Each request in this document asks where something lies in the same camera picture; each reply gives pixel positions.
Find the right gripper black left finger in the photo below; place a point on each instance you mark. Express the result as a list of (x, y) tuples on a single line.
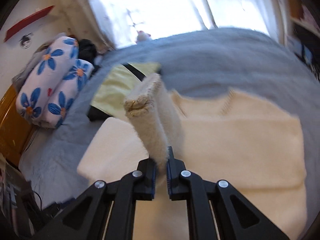
[(104, 210)]

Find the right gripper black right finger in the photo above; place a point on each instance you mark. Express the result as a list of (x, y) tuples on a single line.
[(216, 210)]

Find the cream fuzzy knit cardigan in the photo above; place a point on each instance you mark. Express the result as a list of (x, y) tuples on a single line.
[(244, 139)]

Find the yellow-green and black folded garment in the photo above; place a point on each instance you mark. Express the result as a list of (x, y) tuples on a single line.
[(109, 98)]

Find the wooden headboard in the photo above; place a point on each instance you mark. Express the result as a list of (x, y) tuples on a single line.
[(16, 132)]

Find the blue floral folded quilt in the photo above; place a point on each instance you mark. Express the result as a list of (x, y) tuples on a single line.
[(53, 85)]

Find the grey-blue fleece bed blanket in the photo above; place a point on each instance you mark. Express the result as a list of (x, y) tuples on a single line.
[(202, 64)]

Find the black fuzzy item by quilt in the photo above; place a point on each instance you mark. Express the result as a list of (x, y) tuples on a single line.
[(87, 51)]

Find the small pink plush toy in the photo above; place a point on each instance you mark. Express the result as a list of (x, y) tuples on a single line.
[(143, 36)]

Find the wooden bookshelf with items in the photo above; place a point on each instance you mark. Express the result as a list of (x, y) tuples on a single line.
[(304, 38)]

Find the white floral sheer curtain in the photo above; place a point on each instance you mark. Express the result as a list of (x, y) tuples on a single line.
[(120, 20)]

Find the red paper wall decoration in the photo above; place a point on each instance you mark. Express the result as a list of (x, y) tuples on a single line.
[(27, 21)]

